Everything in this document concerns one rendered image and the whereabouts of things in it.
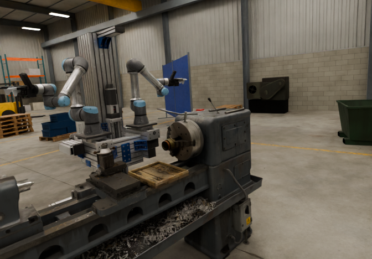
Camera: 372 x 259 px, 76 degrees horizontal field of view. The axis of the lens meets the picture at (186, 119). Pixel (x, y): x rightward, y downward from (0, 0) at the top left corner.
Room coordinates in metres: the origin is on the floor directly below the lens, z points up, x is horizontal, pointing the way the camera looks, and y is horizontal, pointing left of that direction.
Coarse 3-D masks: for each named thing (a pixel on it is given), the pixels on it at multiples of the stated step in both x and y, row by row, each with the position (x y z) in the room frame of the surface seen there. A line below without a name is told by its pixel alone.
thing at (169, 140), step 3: (168, 138) 1.81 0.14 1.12; (171, 138) 1.79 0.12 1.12; (165, 141) 1.76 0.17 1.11; (168, 141) 1.77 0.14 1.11; (171, 141) 1.77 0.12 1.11; (162, 144) 1.78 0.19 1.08; (165, 144) 1.80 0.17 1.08; (168, 144) 1.75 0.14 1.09; (171, 144) 1.76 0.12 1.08; (174, 144) 1.77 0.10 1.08; (162, 147) 1.79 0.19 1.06; (165, 147) 1.79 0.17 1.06; (168, 147) 1.74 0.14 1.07; (171, 147) 1.76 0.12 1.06; (174, 147) 1.78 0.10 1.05; (165, 150) 1.77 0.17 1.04; (168, 150) 1.78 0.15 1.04
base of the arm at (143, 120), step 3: (144, 114) 2.33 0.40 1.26; (135, 117) 2.33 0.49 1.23; (138, 117) 2.30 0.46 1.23; (141, 117) 2.30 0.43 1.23; (144, 117) 2.32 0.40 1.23; (135, 120) 2.31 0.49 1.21; (138, 120) 2.30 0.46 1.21; (141, 120) 2.30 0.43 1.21; (144, 120) 2.31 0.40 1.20; (147, 120) 2.34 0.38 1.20; (135, 123) 2.30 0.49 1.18; (138, 123) 2.29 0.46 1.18; (141, 123) 2.29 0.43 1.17; (144, 123) 2.30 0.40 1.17; (147, 123) 2.33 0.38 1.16
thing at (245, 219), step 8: (224, 168) 1.91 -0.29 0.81; (232, 176) 1.87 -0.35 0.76; (240, 200) 1.96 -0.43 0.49; (248, 200) 2.05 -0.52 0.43; (232, 208) 2.01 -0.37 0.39; (240, 208) 1.97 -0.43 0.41; (248, 208) 1.99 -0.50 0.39; (232, 216) 2.01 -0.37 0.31; (240, 216) 1.97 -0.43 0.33; (248, 216) 2.04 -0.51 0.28; (240, 224) 1.95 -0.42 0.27; (248, 224) 2.03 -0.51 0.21; (240, 232) 2.01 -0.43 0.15; (240, 240) 1.97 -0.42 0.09
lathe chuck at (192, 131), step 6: (186, 120) 1.92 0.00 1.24; (174, 126) 1.89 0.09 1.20; (180, 126) 1.84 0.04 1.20; (186, 126) 1.80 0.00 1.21; (192, 126) 1.83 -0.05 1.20; (180, 132) 1.84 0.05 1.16; (186, 132) 1.80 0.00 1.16; (192, 132) 1.78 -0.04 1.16; (198, 132) 1.82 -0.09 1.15; (180, 138) 1.94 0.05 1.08; (186, 138) 1.80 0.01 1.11; (192, 138) 1.76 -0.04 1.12; (198, 138) 1.80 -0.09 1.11; (198, 144) 1.79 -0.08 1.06; (180, 150) 1.85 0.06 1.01; (186, 150) 1.81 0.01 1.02; (192, 150) 1.76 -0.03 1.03; (198, 150) 1.81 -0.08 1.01; (180, 156) 1.86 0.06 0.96; (186, 156) 1.81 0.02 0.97
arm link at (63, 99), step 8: (80, 56) 2.02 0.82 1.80; (80, 64) 1.94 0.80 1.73; (72, 72) 1.91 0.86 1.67; (80, 72) 1.92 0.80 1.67; (72, 80) 1.85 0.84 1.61; (64, 88) 1.80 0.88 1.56; (72, 88) 1.83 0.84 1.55; (64, 96) 1.74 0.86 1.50; (56, 104) 1.74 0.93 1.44; (64, 104) 1.73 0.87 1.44
